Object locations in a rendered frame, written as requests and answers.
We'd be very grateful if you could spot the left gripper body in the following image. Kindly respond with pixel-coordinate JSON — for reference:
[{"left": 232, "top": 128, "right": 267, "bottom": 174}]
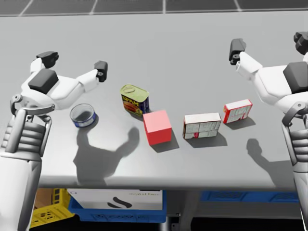
[{"left": 20, "top": 68, "right": 81, "bottom": 111}]

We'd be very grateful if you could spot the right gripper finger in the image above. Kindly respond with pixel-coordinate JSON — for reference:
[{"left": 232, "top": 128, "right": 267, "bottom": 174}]
[
  {"left": 229, "top": 38, "right": 263, "bottom": 79},
  {"left": 293, "top": 31, "right": 308, "bottom": 63}
]

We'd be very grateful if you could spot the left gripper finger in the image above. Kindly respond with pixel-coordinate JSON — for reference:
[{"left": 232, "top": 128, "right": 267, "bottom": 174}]
[
  {"left": 29, "top": 51, "right": 60, "bottom": 74},
  {"left": 75, "top": 60, "right": 108, "bottom": 92}
]

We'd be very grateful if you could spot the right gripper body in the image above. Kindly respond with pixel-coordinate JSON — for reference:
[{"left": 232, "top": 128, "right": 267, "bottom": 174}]
[{"left": 250, "top": 61, "right": 308, "bottom": 114}]

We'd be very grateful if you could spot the pink cube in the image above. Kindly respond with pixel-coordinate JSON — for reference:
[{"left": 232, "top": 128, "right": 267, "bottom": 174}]
[{"left": 142, "top": 109, "right": 173, "bottom": 146}]

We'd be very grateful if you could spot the blue flat can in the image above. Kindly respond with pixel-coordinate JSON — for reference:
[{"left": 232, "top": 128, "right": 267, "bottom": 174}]
[{"left": 69, "top": 103, "right": 97, "bottom": 128}]

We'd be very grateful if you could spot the small red and white carton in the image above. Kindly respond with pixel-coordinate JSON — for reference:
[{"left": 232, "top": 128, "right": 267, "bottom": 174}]
[{"left": 223, "top": 99, "right": 254, "bottom": 124}]

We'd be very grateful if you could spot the green and blue rectangular can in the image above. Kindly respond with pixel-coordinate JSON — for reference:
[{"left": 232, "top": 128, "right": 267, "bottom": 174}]
[{"left": 120, "top": 83, "right": 150, "bottom": 117}]

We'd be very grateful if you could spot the blue box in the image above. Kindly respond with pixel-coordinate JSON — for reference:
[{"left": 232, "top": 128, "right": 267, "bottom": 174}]
[
  {"left": 68, "top": 189, "right": 167, "bottom": 223},
  {"left": 201, "top": 191, "right": 300, "bottom": 204}
]

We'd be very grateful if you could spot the yellow box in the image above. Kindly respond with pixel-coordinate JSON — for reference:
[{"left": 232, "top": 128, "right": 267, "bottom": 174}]
[{"left": 29, "top": 188, "right": 75, "bottom": 229}]

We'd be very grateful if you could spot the white box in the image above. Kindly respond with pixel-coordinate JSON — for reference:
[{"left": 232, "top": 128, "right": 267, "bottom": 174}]
[{"left": 67, "top": 189, "right": 163, "bottom": 211}]

